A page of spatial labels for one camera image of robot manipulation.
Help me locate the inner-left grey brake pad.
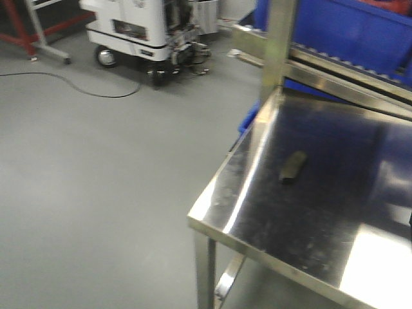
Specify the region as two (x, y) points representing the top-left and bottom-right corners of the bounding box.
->
(279, 151), (308, 184)

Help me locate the black floor cable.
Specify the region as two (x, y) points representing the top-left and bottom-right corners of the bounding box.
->
(0, 71), (140, 98)

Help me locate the left blue plastic crate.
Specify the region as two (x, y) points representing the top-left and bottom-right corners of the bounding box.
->
(237, 0), (412, 136)

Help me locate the red and grey frame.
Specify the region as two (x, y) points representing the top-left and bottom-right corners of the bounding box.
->
(1, 1), (95, 64)

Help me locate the stainless steel roller rack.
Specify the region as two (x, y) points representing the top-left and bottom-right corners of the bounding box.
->
(231, 0), (412, 113)

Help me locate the white wheeled mobile robot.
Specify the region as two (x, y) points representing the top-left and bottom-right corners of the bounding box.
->
(79, 1), (211, 88)

